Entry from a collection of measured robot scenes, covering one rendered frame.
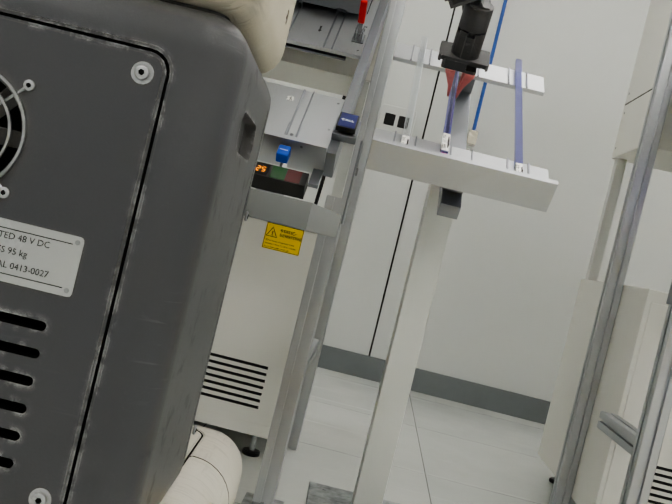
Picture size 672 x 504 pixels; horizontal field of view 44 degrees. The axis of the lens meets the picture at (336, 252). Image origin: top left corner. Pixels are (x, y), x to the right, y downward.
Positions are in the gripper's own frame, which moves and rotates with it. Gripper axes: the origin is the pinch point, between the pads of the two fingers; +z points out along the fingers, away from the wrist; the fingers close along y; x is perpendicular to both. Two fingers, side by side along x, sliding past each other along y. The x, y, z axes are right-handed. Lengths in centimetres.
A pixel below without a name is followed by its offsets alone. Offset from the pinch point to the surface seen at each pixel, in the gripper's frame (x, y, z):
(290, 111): 8.1, 31.7, 9.0
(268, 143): 19.7, 33.4, 10.2
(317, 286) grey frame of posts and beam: 35.4, 17.0, 29.7
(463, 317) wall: -108, -41, 160
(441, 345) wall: -99, -35, 171
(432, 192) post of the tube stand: 13.7, -1.0, 16.1
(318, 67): -48, 34, 28
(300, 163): 19.5, 26.5, 13.1
